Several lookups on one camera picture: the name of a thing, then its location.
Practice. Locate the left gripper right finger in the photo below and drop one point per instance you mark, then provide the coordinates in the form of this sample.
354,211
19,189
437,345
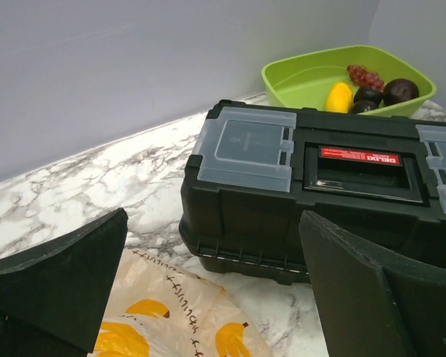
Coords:
371,300

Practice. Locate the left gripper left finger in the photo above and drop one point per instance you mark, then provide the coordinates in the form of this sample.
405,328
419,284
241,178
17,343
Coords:
53,296

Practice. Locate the translucent orange plastic bag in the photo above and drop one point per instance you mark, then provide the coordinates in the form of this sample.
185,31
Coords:
158,309

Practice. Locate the yellow fake lemon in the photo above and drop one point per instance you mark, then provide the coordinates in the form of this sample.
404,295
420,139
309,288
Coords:
339,99

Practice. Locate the dark purple fake plum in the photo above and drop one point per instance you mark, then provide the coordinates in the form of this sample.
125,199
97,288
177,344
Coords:
366,92

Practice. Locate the dark red fake apple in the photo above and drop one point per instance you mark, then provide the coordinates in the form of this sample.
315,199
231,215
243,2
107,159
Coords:
399,90

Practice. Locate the red fake grapes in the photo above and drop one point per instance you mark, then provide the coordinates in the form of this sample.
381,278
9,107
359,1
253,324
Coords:
360,76

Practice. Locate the black plastic toolbox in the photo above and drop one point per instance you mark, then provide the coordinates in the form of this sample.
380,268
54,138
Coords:
255,169

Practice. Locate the green plastic basin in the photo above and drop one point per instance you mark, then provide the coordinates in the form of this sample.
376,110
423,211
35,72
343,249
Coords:
305,80

